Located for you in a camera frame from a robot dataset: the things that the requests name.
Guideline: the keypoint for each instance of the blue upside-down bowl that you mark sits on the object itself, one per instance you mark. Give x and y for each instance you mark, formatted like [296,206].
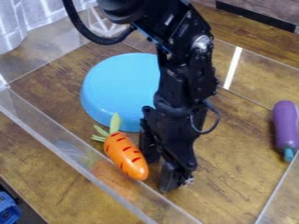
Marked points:
[119,86]

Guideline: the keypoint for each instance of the clear acrylic enclosure wall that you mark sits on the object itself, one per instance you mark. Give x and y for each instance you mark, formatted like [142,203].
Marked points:
[53,164]

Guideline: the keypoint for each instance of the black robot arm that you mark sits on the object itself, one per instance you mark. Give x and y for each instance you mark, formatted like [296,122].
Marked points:
[174,25]

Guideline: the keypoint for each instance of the purple toy eggplant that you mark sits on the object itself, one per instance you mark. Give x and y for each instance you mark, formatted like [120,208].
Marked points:
[286,121]

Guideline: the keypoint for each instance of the orange toy carrot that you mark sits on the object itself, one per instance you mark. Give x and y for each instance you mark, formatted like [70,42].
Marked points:
[122,150]

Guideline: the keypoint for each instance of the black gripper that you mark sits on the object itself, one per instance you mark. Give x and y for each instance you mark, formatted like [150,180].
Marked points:
[170,129]

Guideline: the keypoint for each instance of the white curtain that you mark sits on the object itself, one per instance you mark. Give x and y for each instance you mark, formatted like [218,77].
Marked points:
[24,15]

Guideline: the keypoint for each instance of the blue object at corner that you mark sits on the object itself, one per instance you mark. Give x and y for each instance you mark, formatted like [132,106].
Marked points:
[9,210]

